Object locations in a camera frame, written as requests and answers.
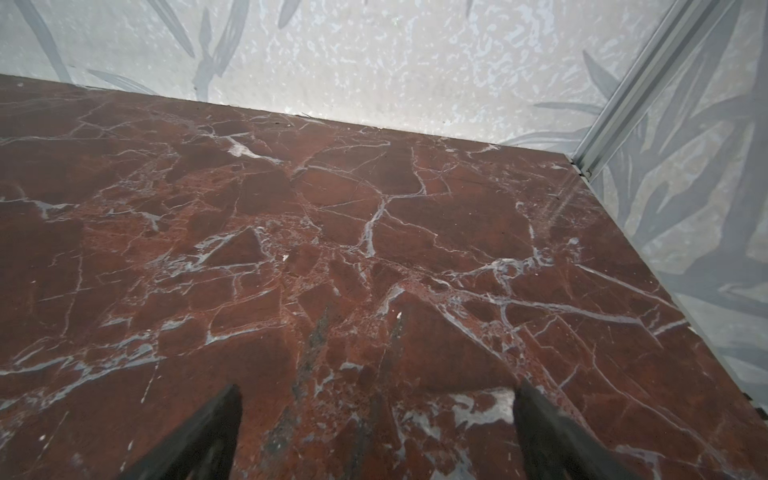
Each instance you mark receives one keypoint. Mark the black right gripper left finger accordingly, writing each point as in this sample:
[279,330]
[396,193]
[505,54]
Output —
[202,447]

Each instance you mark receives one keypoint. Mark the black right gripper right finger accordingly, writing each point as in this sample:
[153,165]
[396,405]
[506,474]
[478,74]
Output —
[554,446]

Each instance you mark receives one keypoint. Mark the aluminium frame post right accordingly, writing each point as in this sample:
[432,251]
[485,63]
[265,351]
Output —
[681,29]

